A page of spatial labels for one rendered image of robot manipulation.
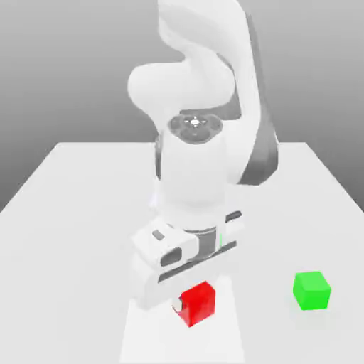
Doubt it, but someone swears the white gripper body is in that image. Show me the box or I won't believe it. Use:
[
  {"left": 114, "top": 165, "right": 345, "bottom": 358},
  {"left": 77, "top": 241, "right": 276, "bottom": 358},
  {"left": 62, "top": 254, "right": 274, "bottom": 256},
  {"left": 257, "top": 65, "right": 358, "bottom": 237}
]
[{"left": 132, "top": 223, "right": 246, "bottom": 311}]

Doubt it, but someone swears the small green cube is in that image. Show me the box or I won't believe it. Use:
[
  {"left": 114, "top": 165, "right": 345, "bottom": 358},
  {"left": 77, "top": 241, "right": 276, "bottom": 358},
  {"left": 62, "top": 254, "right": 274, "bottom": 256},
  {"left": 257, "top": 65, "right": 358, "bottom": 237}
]
[{"left": 292, "top": 270, "right": 333, "bottom": 311}]

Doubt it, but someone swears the small red cube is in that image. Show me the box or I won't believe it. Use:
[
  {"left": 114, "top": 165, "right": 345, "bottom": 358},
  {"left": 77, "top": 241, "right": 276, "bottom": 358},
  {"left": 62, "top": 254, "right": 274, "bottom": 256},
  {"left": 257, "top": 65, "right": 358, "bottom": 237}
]
[{"left": 172, "top": 280, "right": 217, "bottom": 328}]

